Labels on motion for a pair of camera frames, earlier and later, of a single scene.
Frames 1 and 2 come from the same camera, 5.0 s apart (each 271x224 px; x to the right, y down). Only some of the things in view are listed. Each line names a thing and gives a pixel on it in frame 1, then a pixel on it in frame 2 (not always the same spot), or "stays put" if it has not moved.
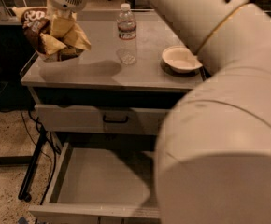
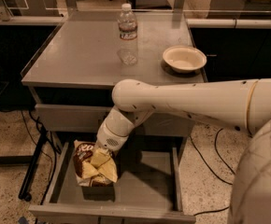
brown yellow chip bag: [36, 32] -> [87, 175]
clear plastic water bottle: [126, 31] stays put
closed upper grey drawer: [101, 120] stays put
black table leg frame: [32, 161] stays put
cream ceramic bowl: [178, 58] stays put
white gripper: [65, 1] -> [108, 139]
